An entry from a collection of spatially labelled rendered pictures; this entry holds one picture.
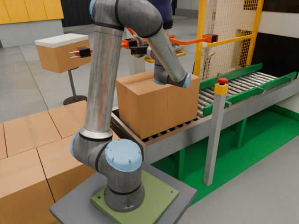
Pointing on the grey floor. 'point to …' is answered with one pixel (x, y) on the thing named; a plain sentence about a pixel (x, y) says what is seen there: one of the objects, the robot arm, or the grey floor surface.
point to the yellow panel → (29, 21)
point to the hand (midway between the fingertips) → (133, 46)
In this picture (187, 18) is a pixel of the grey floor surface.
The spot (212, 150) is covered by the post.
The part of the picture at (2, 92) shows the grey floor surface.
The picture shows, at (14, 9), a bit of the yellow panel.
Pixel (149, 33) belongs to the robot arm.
